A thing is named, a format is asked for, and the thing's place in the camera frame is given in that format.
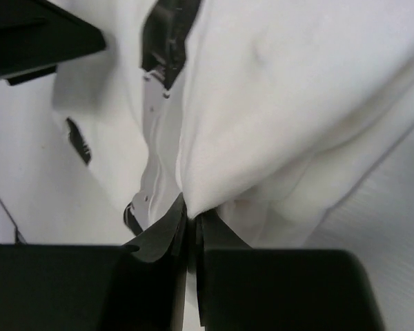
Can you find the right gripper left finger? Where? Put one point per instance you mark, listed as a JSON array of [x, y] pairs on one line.
[[136, 286]]

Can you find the white t shirt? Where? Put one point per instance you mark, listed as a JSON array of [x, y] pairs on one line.
[[281, 109]]

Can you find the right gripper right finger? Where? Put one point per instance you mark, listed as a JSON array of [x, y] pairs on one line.
[[245, 288]]

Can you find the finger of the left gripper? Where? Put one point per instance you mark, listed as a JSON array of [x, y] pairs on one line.
[[36, 36]]

